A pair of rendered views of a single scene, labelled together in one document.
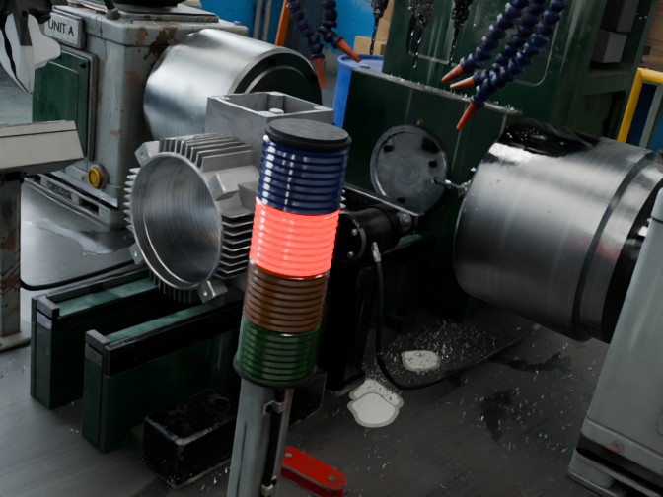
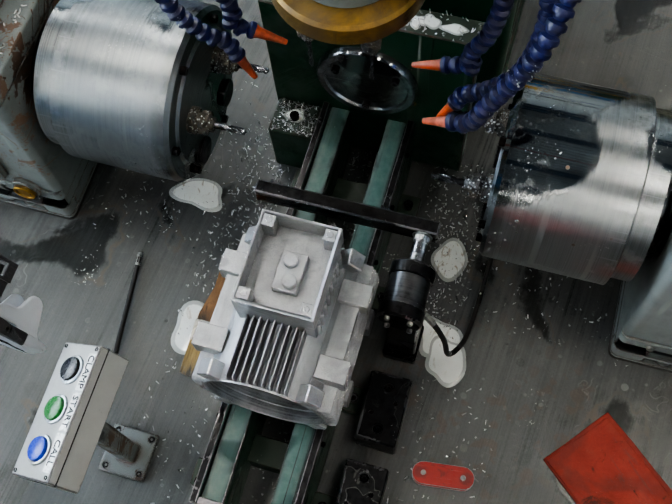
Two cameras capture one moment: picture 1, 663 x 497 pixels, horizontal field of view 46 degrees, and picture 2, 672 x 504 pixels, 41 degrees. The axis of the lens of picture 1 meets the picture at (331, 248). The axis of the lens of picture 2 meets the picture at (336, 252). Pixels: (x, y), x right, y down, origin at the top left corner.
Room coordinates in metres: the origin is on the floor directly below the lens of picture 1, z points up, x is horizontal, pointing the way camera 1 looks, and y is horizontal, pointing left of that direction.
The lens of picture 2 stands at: (0.53, 0.13, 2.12)
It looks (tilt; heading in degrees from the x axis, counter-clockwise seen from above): 67 degrees down; 347
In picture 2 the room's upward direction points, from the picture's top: 7 degrees counter-clockwise
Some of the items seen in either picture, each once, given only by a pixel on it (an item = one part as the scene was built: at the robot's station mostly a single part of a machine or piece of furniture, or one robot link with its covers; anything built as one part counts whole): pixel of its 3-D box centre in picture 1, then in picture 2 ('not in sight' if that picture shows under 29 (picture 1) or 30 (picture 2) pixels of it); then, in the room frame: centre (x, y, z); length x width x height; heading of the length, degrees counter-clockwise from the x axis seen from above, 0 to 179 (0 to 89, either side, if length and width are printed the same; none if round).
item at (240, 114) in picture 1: (268, 131); (290, 274); (0.94, 0.10, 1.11); 0.12 x 0.11 x 0.07; 144
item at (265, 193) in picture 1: (303, 171); not in sight; (0.52, 0.03, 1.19); 0.06 x 0.06 x 0.04
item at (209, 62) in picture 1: (215, 105); (109, 74); (1.35, 0.24, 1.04); 0.37 x 0.25 x 0.25; 54
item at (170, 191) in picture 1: (237, 208); (287, 329); (0.90, 0.12, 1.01); 0.20 x 0.19 x 0.19; 144
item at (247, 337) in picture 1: (278, 340); not in sight; (0.52, 0.03, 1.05); 0.06 x 0.06 x 0.04
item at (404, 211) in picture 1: (342, 194); (346, 211); (1.03, 0.00, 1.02); 0.26 x 0.04 x 0.03; 54
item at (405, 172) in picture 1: (407, 171); (366, 83); (1.21, -0.10, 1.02); 0.15 x 0.02 x 0.15; 54
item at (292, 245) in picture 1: (294, 231); not in sight; (0.52, 0.03, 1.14); 0.06 x 0.06 x 0.04
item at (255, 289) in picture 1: (286, 287); not in sight; (0.52, 0.03, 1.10); 0.06 x 0.06 x 0.04
